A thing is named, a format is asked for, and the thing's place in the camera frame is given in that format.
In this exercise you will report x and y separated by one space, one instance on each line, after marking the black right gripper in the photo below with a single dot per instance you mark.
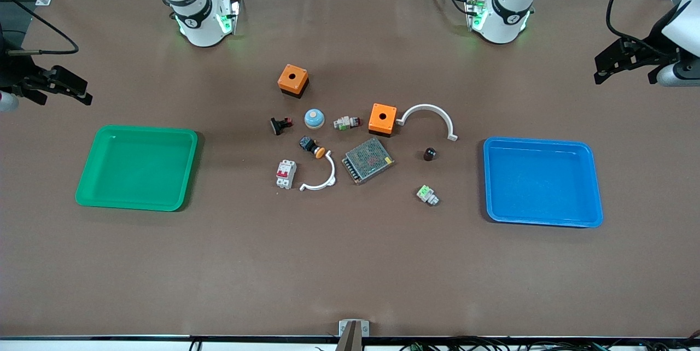
12 69

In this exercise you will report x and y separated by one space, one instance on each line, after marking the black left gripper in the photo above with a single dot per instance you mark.
652 48

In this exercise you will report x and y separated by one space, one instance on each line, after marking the black cylindrical capacitor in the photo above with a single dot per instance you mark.
430 154

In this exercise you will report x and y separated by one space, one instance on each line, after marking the white red circuit breaker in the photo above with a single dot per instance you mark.
286 174

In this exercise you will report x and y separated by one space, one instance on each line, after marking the green plastic tray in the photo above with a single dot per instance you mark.
136 168

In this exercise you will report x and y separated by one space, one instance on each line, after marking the blue plastic tray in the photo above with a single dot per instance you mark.
541 181

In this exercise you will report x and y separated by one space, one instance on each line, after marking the metal left base connector plate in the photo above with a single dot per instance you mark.
473 12

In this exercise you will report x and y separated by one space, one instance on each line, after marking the metal base connector plate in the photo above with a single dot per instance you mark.
232 12
473 12

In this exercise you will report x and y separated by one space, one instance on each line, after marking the metal right base connector plate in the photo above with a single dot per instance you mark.
232 12

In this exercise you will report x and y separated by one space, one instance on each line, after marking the orange button box upper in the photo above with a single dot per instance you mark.
292 77

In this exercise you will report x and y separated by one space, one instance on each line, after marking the green white contact block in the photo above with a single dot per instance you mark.
426 194

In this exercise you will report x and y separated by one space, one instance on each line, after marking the orange button box black base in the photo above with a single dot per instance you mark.
382 117

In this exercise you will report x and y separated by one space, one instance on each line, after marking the blue dome buzzer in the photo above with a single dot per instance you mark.
314 118

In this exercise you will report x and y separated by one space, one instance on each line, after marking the orange black push button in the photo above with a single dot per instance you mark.
310 146

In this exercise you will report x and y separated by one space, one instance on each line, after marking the metal mesh power supply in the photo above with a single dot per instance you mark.
367 161

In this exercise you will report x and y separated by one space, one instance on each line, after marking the white green red indicator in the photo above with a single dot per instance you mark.
345 122

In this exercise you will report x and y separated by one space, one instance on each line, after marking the brown table mat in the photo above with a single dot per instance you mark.
350 263

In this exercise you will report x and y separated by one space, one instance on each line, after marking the black red switch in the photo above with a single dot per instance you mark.
279 126

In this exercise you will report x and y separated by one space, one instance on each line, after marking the grey metal table bracket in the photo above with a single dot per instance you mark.
353 329

